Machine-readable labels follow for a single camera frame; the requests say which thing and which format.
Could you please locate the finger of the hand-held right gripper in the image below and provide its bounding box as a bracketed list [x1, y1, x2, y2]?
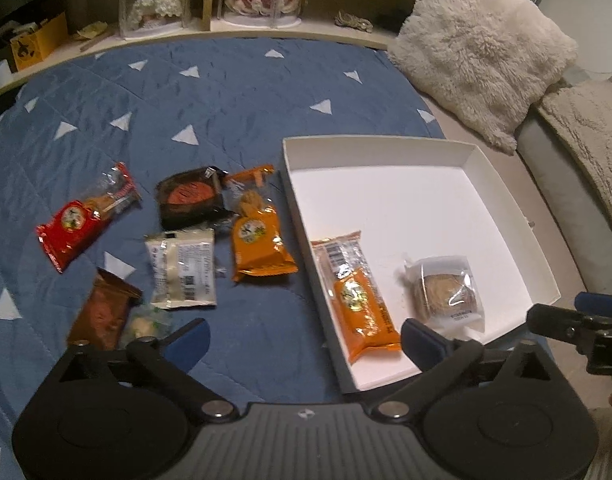
[527, 303, 605, 354]
[574, 292, 612, 317]

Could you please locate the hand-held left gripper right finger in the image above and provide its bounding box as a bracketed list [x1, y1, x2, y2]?
[375, 318, 556, 421]

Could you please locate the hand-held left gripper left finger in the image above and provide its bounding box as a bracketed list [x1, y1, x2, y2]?
[58, 318, 237, 423]

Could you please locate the white shallow cardboard box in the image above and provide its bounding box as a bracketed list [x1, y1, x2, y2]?
[281, 135, 562, 394]

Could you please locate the red twisted-dough snack packet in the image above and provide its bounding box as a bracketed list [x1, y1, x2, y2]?
[35, 161, 140, 274]

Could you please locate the small green white snack packet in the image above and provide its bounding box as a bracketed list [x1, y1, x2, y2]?
[118, 302, 173, 349]

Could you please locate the clear packet with round cake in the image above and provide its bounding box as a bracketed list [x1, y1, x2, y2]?
[396, 255, 487, 334]

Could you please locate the orange snack packet barcode label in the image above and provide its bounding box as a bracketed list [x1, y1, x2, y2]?
[311, 231, 403, 365]

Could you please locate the brown snack packet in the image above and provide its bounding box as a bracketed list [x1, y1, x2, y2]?
[66, 268, 143, 351]

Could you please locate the grey upholstered bed edge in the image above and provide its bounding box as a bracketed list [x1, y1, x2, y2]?
[416, 85, 612, 306]

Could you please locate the orange twisted-dough snack packet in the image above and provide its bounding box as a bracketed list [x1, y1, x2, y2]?
[223, 164, 298, 284]

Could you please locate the black packet with red pastry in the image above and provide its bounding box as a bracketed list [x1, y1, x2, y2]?
[156, 166, 237, 231]

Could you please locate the beige textured cushion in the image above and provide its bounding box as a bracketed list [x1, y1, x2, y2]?
[536, 80, 612, 261]

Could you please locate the blue quilt with white triangles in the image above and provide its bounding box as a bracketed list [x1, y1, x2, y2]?
[0, 37, 449, 480]

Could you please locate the white fluffy pillow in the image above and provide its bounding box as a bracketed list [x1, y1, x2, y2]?
[388, 0, 579, 156]

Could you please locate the small beige ornament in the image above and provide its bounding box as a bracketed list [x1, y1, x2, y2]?
[76, 21, 110, 41]

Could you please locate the small grey-brown ornament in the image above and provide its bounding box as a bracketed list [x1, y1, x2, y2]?
[335, 10, 374, 34]

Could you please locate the yellow box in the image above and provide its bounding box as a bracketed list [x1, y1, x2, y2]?
[8, 12, 69, 72]

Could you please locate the wooden shelf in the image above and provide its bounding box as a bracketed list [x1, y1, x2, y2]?
[0, 0, 437, 104]

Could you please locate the white-dressed doll in clear case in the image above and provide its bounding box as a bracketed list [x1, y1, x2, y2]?
[118, 0, 192, 41]

